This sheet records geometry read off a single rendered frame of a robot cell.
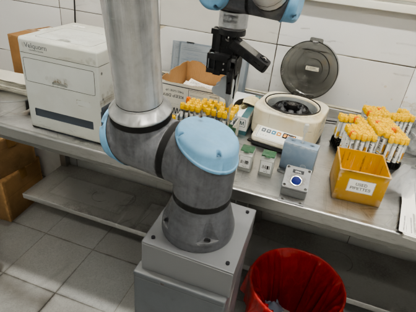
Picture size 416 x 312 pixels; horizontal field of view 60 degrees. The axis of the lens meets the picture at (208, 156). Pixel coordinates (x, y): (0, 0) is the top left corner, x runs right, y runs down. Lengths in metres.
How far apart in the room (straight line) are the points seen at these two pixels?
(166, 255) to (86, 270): 1.28
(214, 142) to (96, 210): 1.35
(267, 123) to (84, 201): 1.09
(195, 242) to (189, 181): 0.13
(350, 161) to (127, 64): 0.79
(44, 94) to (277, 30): 0.90
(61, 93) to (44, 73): 0.08
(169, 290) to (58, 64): 0.74
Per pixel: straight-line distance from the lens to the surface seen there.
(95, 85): 1.13
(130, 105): 0.63
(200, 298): 0.77
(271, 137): 1.25
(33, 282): 2.01
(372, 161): 1.19
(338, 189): 1.08
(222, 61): 0.98
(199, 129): 0.64
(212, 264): 0.71
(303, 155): 1.11
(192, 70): 1.61
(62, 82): 1.20
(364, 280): 1.79
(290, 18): 0.81
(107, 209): 1.90
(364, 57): 1.55
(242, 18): 0.95
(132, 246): 2.08
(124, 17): 0.56
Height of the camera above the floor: 1.47
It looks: 31 degrees down
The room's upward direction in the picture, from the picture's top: 6 degrees clockwise
